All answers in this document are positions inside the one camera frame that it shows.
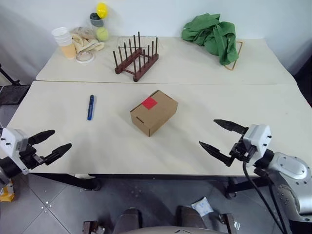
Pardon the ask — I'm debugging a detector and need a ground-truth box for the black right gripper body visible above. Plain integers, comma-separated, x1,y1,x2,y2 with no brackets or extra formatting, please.
229,135,256,163

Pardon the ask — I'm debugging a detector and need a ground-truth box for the dark wooden peg rack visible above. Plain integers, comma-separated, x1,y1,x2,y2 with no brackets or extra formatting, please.
112,31,160,82

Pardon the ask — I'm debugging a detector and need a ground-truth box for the beige cloth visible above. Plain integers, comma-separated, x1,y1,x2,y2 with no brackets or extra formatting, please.
70,27,105,53

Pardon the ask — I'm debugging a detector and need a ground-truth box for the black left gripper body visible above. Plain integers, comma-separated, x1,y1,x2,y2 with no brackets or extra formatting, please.
19,143,47,171

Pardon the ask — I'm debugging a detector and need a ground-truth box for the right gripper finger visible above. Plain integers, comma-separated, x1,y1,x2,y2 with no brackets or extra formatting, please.
198,140,236,168
213,119,249,135

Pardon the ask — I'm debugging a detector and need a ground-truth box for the blue utility knife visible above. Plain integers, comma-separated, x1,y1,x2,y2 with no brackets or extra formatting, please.
87,94,98,121

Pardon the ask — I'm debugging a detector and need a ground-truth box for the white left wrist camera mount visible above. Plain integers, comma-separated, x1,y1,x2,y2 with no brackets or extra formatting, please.
0,128,29,175

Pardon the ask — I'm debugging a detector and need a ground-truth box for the red tape patch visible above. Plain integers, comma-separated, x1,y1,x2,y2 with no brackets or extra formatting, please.
142,97,158,110

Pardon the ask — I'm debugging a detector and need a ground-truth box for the black table frame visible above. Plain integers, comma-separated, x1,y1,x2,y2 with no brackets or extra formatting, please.
29,173,102,191

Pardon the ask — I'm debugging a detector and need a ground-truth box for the brown cardboard box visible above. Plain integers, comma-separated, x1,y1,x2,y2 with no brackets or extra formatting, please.
130,89,179,137

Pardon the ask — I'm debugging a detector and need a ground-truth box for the crumpled green cloth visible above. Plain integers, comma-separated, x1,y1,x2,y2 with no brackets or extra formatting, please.
181,13,238,66

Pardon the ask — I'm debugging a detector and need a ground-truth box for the black tripod stand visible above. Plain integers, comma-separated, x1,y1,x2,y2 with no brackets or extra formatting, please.
0,63,20,86

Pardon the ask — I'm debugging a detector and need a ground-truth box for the black crate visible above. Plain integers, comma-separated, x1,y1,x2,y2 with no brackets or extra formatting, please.
0,85,31,105

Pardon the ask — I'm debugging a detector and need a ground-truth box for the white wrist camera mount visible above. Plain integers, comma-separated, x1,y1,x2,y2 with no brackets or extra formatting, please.
0,128,29,175
243,124,272,168

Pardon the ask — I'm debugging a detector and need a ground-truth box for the yellow plastic toy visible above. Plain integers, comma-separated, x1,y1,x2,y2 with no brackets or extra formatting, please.
96,2,109,19

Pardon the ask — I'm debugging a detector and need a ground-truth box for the white packet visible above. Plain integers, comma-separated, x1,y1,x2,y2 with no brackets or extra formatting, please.
191,197,214,217

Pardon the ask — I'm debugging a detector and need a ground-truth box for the yellow-green tennis ball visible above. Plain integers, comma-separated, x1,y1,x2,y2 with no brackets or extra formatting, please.
96,27,109,41

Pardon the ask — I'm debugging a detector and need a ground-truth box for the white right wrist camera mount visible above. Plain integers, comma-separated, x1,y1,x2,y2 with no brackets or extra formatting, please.
243,124,272,168

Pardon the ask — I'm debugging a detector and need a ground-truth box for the dark grey round object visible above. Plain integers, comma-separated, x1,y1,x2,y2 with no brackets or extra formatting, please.
89,12,104,27

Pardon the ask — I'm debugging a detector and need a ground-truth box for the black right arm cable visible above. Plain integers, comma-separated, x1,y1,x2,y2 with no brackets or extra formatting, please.
268,177,293,234
242,160,288,234

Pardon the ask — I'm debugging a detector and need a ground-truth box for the white tape roll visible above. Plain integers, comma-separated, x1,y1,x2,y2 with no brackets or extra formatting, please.
75,51,96,64

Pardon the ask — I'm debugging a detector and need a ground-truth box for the tan triangular frame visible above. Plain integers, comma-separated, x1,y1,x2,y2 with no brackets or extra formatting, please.
225,40,244,72

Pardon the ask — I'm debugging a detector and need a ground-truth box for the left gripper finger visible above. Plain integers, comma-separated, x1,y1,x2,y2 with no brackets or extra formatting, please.
28,129,56,146
45,143,73,166

